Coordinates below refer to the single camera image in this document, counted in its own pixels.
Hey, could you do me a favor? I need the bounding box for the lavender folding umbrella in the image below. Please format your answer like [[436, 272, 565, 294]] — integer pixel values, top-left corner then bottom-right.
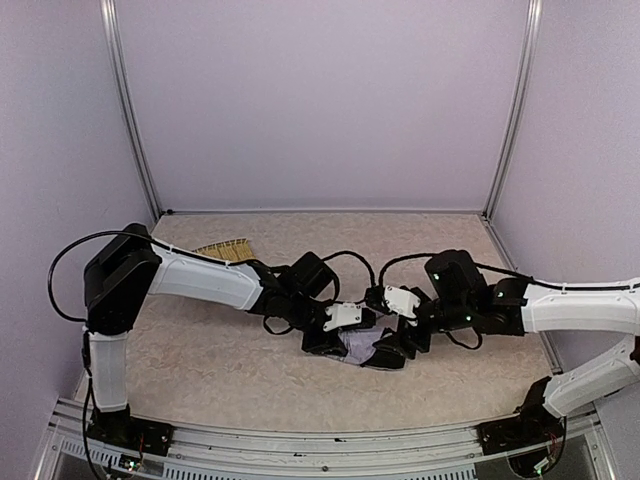
[[328, 323, 385, 366]]

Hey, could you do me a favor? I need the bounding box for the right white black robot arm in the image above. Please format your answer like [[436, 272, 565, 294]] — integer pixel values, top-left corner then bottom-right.
[[364, 249, 639, 419]]

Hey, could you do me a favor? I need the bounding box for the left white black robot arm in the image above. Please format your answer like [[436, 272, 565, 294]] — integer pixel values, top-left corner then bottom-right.
[[83, 223, 340, 415]]

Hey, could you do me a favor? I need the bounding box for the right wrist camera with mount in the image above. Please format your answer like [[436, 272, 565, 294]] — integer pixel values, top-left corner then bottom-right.
[[365, 286, 425, 323]]

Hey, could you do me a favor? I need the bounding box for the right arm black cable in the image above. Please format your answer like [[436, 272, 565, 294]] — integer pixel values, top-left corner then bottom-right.
[[364, 252, 640, 351]]

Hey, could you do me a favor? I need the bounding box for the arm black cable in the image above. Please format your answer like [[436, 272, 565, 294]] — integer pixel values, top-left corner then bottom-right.
[[364, 252, 640, 351], [48, 229, 376, 480]]

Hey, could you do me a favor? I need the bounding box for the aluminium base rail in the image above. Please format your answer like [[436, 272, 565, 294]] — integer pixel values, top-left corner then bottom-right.
[[34, 394, 616, 480]]

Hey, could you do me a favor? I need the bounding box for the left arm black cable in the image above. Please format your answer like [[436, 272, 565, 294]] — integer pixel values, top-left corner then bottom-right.
[[48, 229, 376, 480]]

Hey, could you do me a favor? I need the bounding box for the right aluminium frame post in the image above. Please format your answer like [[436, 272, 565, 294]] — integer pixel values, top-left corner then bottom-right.
[[483, 0, 543, 223]]

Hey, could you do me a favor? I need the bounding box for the aluminium frame post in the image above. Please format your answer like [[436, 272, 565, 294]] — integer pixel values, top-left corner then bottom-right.
[[483, 0, 543, 223], [100, 0, 163, 222]]

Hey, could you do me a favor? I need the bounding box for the left aluminium frame post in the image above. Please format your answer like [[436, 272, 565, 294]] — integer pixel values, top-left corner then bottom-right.
[[100, 0, 163, 222]]

